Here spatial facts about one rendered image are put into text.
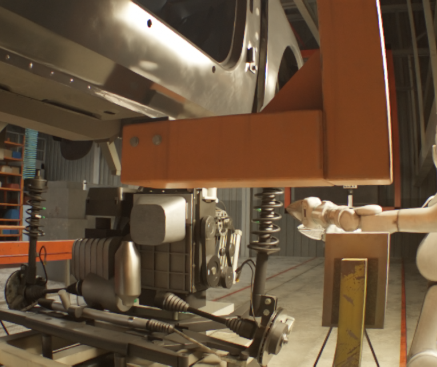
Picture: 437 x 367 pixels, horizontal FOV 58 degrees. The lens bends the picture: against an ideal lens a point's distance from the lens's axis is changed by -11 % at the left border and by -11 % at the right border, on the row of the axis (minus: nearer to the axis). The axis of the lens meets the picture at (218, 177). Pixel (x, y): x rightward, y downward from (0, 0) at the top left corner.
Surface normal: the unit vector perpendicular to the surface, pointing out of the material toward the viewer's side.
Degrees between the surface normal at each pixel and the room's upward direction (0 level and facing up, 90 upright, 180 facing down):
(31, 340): 90
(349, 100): 90
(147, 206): 90
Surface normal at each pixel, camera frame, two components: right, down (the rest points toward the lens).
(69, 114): 0.91, 0.11
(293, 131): -0.41, -0.09
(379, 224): -0.56, 0.11
